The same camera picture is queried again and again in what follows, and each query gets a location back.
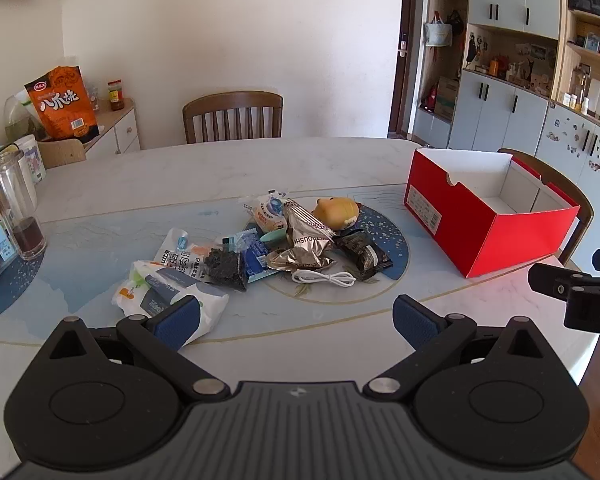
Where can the dark brown door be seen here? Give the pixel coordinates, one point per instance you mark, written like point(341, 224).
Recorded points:
point(407, 45)

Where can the red cardboard box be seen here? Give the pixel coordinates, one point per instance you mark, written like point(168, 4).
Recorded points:
point(510, 240)

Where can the black figure decoration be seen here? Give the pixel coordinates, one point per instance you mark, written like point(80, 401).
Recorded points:
point(476, 50)

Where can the small light blue wrapper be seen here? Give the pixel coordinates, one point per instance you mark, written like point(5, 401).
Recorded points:
point(240, 241)

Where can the yellow squishy animal toy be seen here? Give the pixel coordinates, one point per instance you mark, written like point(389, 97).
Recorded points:
point(336, 212)

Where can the red lidded sauce jar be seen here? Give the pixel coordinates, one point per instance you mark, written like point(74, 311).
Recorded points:
point(116, 96)

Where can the white printed cup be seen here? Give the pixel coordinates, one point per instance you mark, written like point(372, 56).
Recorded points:
point(32, 160)

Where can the black snack packet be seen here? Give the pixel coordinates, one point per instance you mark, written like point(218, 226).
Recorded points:
point(362, 255)

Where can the mint green plastic item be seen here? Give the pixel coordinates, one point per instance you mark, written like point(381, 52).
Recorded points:
point(272, 236)

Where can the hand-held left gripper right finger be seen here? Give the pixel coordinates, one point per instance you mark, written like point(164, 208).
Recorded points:
point(414, 321)

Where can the red bottle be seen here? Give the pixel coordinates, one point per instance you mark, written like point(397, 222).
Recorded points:
point(428, 97)

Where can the small clear glass jar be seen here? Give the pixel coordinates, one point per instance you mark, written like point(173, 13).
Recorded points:
point(94, 102)

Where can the white snack packet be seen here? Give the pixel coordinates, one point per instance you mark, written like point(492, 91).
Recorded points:
point(180, 255)

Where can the blue printed table mat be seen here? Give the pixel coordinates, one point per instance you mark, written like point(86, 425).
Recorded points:
point(95, 240)

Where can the blue snack packet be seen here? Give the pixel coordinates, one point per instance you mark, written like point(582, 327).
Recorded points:
point(257, 262)

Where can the orange snack bag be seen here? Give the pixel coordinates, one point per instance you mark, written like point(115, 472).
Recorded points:
point(62, 105)

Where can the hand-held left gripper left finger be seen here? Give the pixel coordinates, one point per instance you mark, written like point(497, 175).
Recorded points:
point(177, 321)

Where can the clear green plastic bag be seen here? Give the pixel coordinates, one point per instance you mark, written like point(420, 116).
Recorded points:
point(20, 117)

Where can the light blue tote bag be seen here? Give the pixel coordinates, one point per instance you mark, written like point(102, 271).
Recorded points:
point(437, 32)

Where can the clear packet of black seaweed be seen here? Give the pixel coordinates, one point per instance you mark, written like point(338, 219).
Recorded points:
point(225, 268)

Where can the dark wooden slatted chair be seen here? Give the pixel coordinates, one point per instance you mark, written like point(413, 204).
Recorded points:
point(232, 115)

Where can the black hanging bag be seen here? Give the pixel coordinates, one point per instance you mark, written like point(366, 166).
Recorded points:
point(456, 22)

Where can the white marble desktop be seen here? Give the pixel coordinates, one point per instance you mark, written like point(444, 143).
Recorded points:
point(230, 165)

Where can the brown cardboard carton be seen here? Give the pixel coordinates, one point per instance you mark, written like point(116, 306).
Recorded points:
point(446, 97)

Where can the clear glass tumbler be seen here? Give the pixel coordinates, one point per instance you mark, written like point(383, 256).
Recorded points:
point(17, 205)

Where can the grey white wall cabinet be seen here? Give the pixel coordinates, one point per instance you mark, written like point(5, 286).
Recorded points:
point(490, 105)

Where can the brown wooden chair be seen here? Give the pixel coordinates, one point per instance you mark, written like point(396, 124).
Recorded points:
point(577, 210)

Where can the white low cabinet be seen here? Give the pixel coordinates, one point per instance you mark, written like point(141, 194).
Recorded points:
point(115, 132)

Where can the white tissue pack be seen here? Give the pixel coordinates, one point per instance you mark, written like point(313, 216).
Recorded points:
point(155, 290)

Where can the silver foil snack packet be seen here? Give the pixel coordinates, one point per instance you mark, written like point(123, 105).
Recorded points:
point(305, 240)

